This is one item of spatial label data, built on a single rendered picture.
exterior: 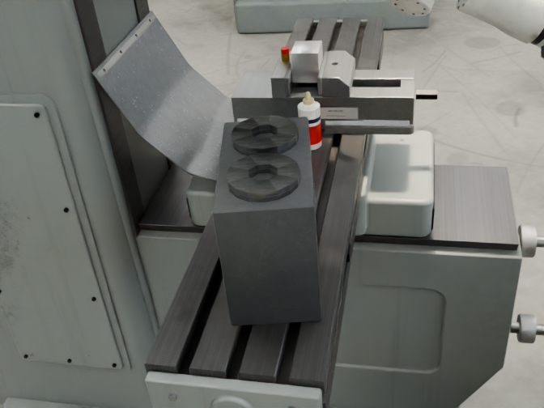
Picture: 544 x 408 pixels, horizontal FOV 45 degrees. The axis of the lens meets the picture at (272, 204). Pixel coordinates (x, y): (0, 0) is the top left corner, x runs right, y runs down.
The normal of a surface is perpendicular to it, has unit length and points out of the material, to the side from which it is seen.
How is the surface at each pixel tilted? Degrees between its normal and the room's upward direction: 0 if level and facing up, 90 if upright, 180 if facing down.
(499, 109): 0
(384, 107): 90
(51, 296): 88
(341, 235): 0
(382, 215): 90
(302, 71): 90
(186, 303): 0
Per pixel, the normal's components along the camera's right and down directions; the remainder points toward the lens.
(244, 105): -0.18, 0.59
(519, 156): -0.08, -0.81
